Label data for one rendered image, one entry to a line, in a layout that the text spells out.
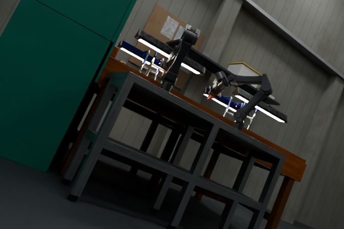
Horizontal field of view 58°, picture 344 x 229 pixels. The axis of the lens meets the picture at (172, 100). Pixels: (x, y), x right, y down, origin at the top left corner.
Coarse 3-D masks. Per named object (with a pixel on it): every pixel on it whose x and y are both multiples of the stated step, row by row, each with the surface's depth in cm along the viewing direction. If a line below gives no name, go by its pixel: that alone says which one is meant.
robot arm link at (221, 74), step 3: (219, 72) 224; (222, 72) 224; (216, 75) 225; (219, 75) 223; (222, 75) 223; (216, 78) 225; (219, 78) 222; (225, 78) 219; (228, 78) 217; (231, 78) 216; (228, 81) 217
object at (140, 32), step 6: (138, 30) 231; (138, 36) 226; (144, 36) 228; (150, 36) 232; (150, 42) 230; (156, 42) 233; (162, 42) 237; (162, 48) 234; (168, 48) 238; (168, 54) 236; (186, 60) 243; (192, 60) 247; (192, 66) 244; (198, 66) 247; (198, 72) 247; (204, 72) 249
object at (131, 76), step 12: (120, 72) 165; (144, 84) 156; (144, 96) 191; (156, 96) 167; (168, 96) 162; (168, 108) 198; (180, 108) 173; (192, 108) 169; (204, 120) 177; (216, 120) 176; (228, 132) 184; (240, 132) 185; (240, 144) 220; (252, 144) 189; (264, 144) 194; (276, 156) 199
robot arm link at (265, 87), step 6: (234, 78) 217; (240, 78) 216; (246, 78) 215; (252, 78) 213; (258, 78) 211; (264, 78) 207; (234, 84) 221; (240, 84) 219; (258, 84) 213; (264, 84) 206; (270, 84) 204; (264, 90) 204
